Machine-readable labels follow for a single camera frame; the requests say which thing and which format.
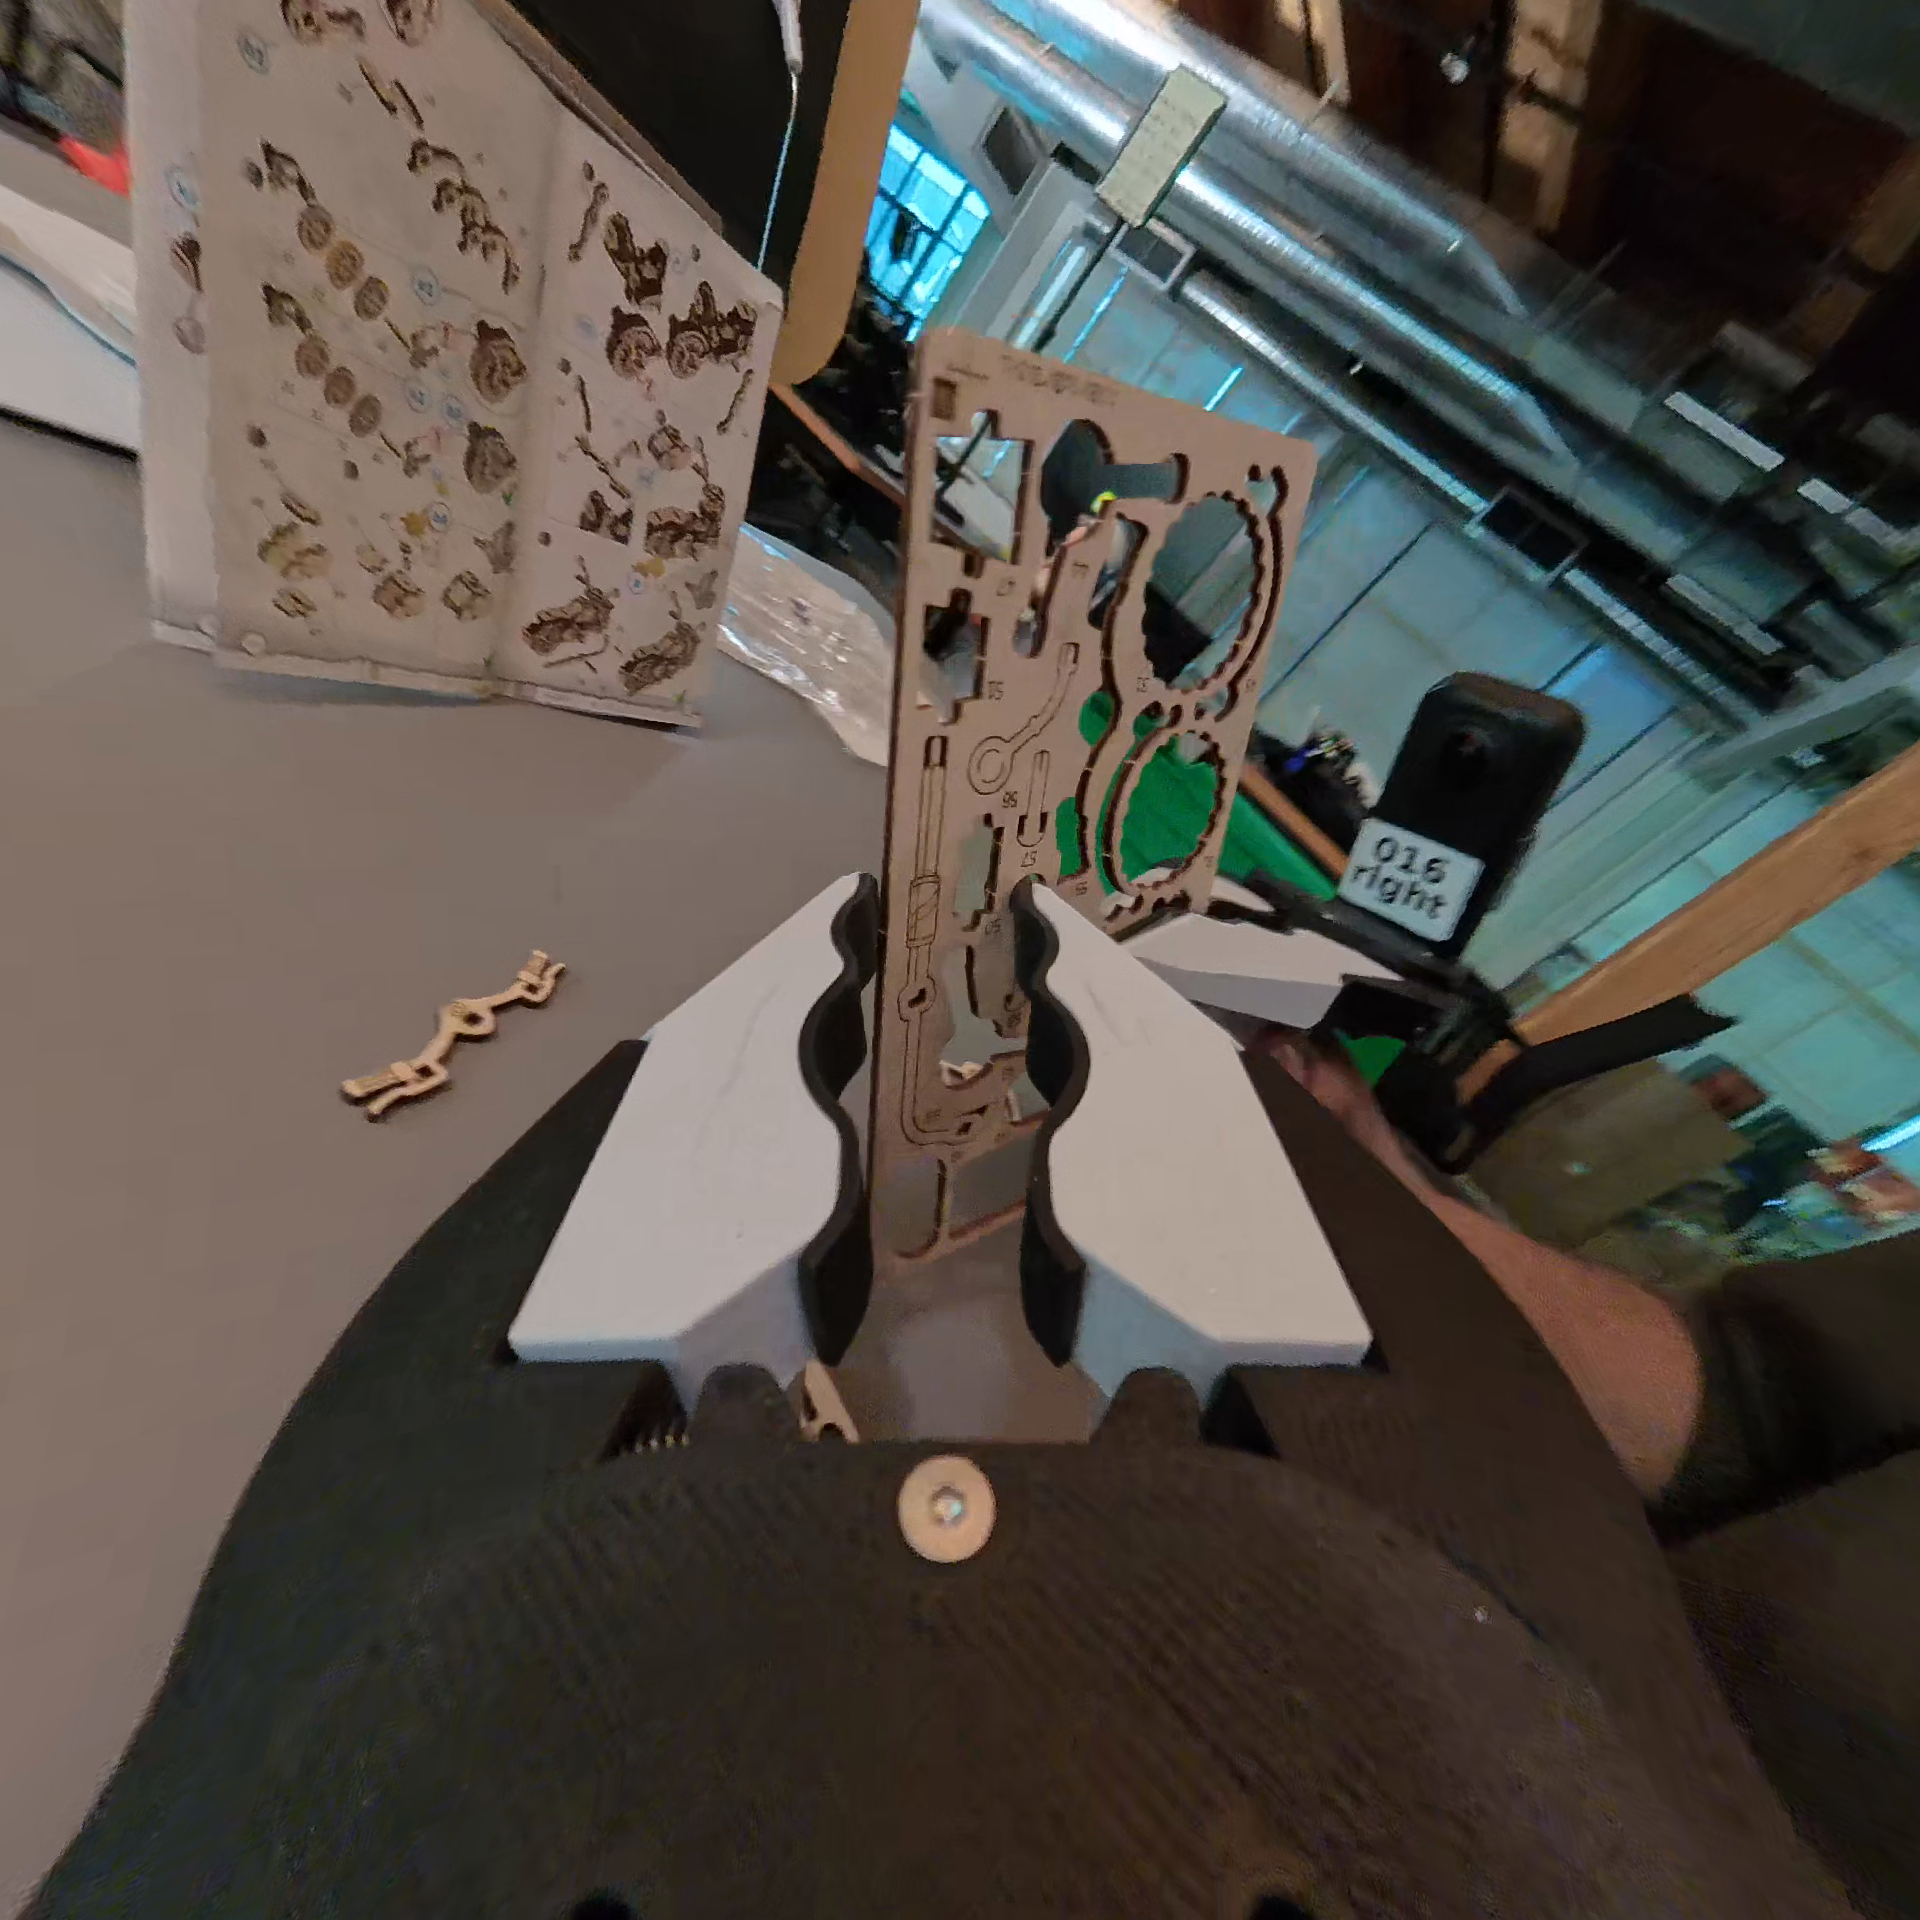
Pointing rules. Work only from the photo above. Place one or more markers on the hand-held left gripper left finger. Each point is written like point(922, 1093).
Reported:
point(674, 1201)

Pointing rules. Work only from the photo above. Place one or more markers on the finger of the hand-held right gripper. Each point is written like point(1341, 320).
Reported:
point(1259, 973)

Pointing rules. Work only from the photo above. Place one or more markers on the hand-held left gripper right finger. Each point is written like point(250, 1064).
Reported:
point(1200, 1201)

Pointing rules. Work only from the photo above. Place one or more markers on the long curvy wooden part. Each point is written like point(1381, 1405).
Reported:
point(402, 1080)

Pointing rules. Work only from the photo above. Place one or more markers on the wooden puzzle sheet gear holes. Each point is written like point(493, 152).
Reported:
point(989, 383)

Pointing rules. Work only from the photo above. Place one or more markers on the grey desk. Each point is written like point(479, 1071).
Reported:
point(299, 840)

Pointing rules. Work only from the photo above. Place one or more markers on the person's right hand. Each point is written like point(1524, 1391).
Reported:
point(1336, 1088)

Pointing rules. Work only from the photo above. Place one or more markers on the green plastic bin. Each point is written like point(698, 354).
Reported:
point(1155, 810)

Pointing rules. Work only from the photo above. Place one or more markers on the wooden beam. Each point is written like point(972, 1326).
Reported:
point(1769, 885)

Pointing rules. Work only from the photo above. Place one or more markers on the clear plastic bag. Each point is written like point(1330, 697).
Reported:
point(809, 645)

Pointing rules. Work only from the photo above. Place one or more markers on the hanging perforated panel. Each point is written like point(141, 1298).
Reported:
point(1161, 142)

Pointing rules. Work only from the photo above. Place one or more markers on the illustrated instruction booklet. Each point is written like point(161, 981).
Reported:
point(375, 450)

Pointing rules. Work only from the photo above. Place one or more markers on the person's brown jacket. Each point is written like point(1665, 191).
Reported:
point(1828, 1723)

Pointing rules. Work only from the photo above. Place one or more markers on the curved brown board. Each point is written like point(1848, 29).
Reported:
point(856, 182)

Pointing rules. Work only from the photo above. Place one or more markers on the white papers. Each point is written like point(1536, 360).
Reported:
point(60, 346)

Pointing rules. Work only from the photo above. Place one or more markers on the silver ventilation duct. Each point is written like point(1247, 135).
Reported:
point(1348, 195)

